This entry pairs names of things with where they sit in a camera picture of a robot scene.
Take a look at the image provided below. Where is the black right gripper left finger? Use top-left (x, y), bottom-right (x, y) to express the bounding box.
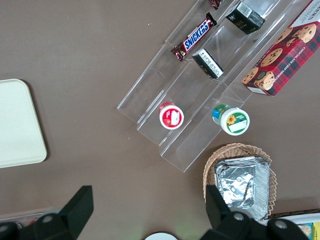
top-left (23, 185), bottom-right (95, 240)

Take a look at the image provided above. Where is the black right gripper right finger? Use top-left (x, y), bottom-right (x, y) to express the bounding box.
top-left (199, 184), bottom-right (270, 240)

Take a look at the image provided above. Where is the light wicker basket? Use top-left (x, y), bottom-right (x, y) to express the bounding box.
top-left (202, 142), bottom-right (278, 221)

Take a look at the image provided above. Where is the cream plastic tray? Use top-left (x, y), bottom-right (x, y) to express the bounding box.
top-left (0, 78), bottom-right (48, 169)

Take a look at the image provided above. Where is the aluminium foil container stack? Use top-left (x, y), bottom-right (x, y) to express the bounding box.
top-left (213, 155), bottom-right (272, 222)

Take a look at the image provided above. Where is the white snack bin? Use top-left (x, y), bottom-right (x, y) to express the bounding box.
top-left (266, 209), bottom-right (320, 240)

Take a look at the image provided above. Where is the clear nut snack bag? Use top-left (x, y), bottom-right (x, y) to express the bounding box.
top-left (296, 223), bottom-right (313, 239)

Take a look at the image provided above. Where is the green sunflower yogurt cup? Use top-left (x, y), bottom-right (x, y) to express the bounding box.
top-left (211, 103), bottom-right (251, 137)

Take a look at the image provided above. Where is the yellow snack packet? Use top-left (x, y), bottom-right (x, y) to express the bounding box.
top-left (311, 221), bottom-right (320, 240)

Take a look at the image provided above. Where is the red lid yogurt cup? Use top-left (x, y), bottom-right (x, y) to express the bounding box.
top-left (158, 101), bottom-right (185, 131)

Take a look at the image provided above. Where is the clear acrylic stepped shelf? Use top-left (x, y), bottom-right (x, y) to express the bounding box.
top-left (116, 0), bottom-right (314, 174)

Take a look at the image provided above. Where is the small black carton box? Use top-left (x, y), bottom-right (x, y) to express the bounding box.
top-left (225, 1), bottom-right (267, 36)
top-left (191, 48), bottom-right (225, 80)

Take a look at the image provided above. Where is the red tartan cookie box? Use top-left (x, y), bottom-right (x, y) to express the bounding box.
top-left (240, 0), bottom-right (320, 97)

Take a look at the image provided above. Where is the Snickers chocolate bar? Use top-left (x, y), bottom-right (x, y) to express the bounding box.
top-left (208, 0), bottom-right (224, 11)
top-left (170, 12), bottom-right (218, 63)

